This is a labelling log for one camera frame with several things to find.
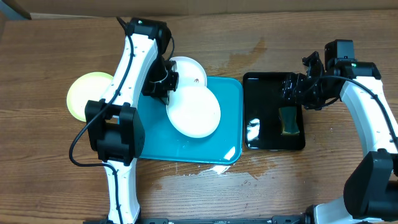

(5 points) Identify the white plate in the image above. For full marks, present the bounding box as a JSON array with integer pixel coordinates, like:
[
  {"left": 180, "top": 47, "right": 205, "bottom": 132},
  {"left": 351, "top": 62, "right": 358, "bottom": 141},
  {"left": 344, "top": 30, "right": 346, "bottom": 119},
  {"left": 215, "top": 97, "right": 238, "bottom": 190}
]
[
  {"left": 166, "top": 86, "right": 221, "bottom": 138},
  {"left": 171, "top": 57, "right": 207, "bottom": 88}
]

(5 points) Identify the green yellow sponge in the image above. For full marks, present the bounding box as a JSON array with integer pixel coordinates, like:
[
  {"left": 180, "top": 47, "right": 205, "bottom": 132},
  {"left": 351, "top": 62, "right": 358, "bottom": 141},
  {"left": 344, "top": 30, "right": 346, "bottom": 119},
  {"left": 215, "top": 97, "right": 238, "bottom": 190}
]
[{"left": 279, "top": 106, "right": 300, "bottom": 135}]

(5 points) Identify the yellow plate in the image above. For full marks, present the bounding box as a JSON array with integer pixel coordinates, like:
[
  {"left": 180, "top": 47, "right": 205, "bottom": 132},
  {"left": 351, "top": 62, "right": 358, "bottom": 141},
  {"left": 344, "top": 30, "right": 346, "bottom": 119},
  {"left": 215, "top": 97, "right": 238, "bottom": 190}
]
[{"left": 67, "top": 72, "right": 113, "bottom": 122}]

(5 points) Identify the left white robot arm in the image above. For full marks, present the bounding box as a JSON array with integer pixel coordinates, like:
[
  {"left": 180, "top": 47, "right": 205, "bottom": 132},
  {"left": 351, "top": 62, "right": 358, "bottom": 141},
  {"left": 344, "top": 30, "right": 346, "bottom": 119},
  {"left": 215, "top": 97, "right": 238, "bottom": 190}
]
[{"left": 77, "top": 18, "right": 178, "bottom": 223}]

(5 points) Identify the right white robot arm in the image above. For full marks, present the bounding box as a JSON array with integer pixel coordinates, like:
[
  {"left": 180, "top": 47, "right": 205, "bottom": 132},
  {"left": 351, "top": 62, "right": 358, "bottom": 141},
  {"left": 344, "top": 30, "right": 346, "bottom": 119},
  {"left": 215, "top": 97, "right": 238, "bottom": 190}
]
[{"left": 281, "top": 50, "right": 397, "bottom": 223}]

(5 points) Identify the black water tray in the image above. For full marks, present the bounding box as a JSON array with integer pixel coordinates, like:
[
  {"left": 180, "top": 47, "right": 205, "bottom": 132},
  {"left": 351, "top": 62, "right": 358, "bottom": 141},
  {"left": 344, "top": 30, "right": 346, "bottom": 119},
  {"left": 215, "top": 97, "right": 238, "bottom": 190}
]
[{"left": 243, "top": 72, "right": 305, "bottom": 151}]

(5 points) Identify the teal plastic tray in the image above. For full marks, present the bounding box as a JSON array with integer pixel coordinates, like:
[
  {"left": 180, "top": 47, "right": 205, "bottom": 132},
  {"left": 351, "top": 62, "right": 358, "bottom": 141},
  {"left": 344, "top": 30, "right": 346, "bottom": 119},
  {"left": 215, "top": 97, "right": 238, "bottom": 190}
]
[{"left": 137, "top": 77, "right": 243, "bottom": 165}]

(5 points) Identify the cardboard backdrop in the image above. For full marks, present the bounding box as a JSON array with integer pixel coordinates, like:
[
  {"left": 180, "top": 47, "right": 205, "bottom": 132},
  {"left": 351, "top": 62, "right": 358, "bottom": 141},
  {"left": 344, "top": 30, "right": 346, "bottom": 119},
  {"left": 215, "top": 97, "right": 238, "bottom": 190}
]
[{"left": 4, "top": 0, "right": 397, "bottom": 17}]

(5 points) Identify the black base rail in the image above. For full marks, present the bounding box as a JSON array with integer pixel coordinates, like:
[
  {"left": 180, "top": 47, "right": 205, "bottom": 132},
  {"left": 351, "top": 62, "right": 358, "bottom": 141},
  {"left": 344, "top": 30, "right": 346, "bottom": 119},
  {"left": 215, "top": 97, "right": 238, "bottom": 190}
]
[{"left": 83, "top": 214, "right": 315, "bottom": 224}]

